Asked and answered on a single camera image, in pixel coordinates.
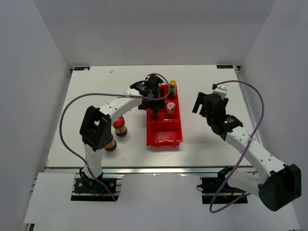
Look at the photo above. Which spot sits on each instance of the green-label red sauce bottle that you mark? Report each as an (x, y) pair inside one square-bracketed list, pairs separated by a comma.
[(172, 89)]

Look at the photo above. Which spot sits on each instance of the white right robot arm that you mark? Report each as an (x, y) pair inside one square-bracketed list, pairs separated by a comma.
[(275, 183)]

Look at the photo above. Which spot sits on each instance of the blue corner label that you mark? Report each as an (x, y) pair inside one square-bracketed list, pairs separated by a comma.
[(224, 66), (81, 68)]

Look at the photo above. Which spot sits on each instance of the blue corner label right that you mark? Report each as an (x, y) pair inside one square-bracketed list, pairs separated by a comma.
[(224, 66)]

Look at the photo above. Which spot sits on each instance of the aluminium rail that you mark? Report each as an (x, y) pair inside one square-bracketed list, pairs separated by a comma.
[(248, 94), (141, 170)]

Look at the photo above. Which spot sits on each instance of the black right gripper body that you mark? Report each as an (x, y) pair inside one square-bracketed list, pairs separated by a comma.
[(209, 120)]

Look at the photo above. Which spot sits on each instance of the aluminium front rail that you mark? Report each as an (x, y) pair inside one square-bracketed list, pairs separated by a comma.
[(141, 170)]

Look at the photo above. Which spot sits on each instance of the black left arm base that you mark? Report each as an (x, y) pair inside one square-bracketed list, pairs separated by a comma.
[(88, 189)]

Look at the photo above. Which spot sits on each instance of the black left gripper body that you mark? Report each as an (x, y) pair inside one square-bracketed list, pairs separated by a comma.
[(152, 104)]

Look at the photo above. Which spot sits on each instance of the red-lidded brown sauce jar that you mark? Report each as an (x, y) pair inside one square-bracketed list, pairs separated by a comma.
[(120, 127)]

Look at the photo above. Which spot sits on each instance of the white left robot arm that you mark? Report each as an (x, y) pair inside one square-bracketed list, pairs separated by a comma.
[(96, 126)]

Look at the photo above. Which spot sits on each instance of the small dark pepper shaker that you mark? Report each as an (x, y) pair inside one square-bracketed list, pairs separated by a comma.
[(154, 113)]

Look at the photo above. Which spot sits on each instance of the red plastic divided bin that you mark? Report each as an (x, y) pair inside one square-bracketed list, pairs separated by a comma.
[(163, 131)]

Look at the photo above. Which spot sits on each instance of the blue corner label left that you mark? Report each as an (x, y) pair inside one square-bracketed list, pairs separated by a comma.
[(81, 68)]

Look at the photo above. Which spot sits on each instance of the pink-lidded spice jar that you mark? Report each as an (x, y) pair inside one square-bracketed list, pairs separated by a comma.
[(170, 110)]

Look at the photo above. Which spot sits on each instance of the aluminium right side rail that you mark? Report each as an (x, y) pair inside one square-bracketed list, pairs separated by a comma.
[(248, 94)]

